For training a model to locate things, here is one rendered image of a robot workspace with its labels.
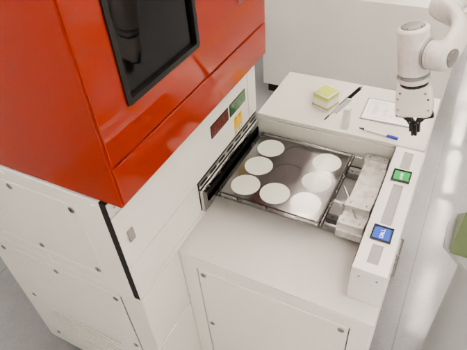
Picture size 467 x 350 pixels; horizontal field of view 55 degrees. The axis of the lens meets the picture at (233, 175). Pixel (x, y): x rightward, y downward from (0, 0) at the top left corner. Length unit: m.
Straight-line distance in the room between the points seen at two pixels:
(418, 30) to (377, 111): 0.56
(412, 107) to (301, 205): 0.44
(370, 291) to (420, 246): 1.34
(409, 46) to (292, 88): 0.72
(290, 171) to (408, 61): 0.54
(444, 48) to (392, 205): 0.47
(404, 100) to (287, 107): 0.55
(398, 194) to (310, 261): 0.34
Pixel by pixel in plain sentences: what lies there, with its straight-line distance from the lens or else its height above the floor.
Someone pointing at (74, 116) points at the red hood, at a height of 1.47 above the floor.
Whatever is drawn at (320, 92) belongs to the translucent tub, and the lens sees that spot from 1.74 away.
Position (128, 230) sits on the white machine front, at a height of 1.09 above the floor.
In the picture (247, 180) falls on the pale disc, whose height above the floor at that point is 0.90.
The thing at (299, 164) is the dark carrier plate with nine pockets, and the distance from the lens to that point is 1.60.
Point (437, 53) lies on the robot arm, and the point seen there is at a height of 1.39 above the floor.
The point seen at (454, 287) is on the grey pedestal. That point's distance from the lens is 1.72.
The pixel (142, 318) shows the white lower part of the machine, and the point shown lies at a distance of 1.49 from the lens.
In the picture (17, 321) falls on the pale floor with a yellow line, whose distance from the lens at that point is 2.56.
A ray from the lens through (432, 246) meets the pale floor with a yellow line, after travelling 2.64.
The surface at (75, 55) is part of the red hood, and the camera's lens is 0.84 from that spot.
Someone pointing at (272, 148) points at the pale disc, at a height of 0.90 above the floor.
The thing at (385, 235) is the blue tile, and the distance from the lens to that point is 1.32.
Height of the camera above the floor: 1.94
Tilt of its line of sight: 42 degrees down
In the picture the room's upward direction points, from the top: 5 degrees counter-clockwise
